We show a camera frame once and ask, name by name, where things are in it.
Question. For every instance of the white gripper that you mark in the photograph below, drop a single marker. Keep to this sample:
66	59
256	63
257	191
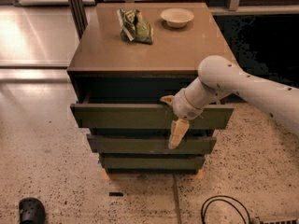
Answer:
182	107

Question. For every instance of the drawer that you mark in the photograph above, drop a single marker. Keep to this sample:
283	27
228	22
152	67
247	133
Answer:
151	162
145	116
101	144

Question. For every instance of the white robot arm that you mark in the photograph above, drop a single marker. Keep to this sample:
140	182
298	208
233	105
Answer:
217	78

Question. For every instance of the brown drawer cabinet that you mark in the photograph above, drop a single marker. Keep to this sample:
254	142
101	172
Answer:
108	70

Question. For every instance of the green chip bag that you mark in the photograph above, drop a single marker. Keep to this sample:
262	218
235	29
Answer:
134	26

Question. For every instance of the white bowl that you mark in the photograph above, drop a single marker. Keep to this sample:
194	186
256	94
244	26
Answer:
177	17

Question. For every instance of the power strip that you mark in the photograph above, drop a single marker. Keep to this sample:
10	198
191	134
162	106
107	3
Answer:
275	220

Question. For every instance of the black perforated shoe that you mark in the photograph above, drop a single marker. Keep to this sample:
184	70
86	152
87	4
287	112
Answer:
32	211

